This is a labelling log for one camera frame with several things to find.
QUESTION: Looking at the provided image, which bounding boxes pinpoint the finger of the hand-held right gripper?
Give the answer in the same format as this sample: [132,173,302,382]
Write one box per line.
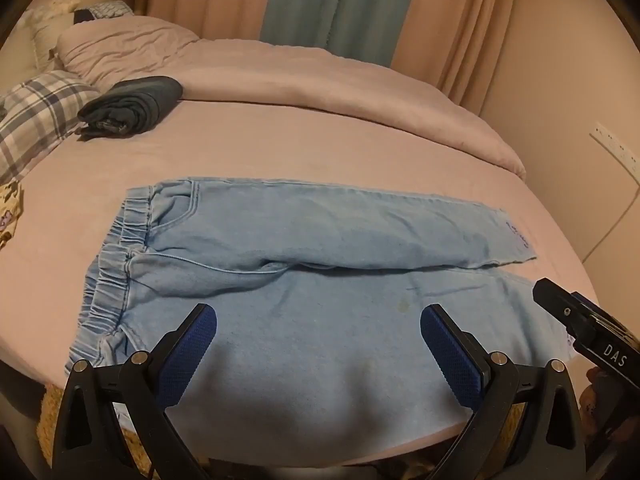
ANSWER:
[532,278,601,343]

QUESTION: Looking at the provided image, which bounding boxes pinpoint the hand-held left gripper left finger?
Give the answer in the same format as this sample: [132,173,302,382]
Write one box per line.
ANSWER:
[52,303,218,480]

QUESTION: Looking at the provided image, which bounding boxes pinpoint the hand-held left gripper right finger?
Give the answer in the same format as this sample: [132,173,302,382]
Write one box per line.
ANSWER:
[420,303,586,480]

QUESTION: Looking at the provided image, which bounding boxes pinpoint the light blue denim pants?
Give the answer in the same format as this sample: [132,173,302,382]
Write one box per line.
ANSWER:
[64,176,576,466]

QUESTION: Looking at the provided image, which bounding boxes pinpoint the patterned cream cloth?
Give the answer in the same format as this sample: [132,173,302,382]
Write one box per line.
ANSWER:
[0,180,25,251]

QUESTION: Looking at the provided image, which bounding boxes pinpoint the dark folded clothes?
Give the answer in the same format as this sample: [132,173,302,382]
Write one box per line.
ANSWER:
[76,76,184,140]

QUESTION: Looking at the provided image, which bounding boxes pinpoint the plaid pillow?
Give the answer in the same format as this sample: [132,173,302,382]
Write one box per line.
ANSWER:
[0,71,101,186]

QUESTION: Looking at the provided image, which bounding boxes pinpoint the pink duvet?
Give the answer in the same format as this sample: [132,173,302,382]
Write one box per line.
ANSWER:
[55,16,527,181]

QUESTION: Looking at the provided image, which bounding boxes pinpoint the blue patterned pillow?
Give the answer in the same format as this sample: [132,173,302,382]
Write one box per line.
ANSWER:
[75,1,136,25]

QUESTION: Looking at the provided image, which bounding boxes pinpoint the white plush pillow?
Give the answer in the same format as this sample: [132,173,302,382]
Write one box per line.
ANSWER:
[24,0,83,68]

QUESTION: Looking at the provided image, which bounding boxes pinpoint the blue curtain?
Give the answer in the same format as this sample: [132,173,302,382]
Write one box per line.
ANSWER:
[260,0,423,68]

